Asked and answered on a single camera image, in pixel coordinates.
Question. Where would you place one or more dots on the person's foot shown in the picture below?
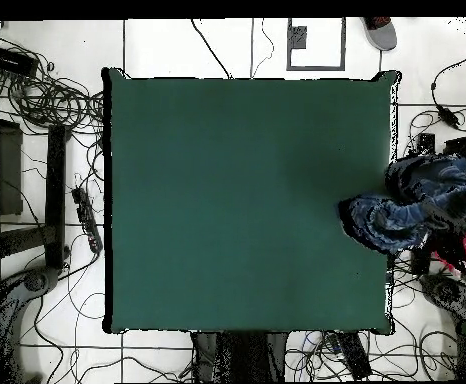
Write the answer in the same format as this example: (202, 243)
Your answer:
(383, 36)

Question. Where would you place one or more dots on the blue denim jeans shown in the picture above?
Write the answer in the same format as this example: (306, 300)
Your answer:
(397, 220)

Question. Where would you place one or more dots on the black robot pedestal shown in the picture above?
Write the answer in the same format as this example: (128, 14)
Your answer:
(241, 356)

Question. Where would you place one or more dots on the dark green table cloth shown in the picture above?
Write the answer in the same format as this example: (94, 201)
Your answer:
(237, 200)

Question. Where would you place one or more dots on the black power adapter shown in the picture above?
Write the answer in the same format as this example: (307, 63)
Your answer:
(449, 116)

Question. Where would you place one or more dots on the black power strip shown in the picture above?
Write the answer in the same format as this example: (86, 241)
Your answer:
(87, 220)
(355, 356)

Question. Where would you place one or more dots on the grey square frame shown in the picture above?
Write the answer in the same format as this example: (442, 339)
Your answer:
(316, 67)

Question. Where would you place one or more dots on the black stand frame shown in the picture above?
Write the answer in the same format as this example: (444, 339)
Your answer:
(56, 192)
(427, 142)

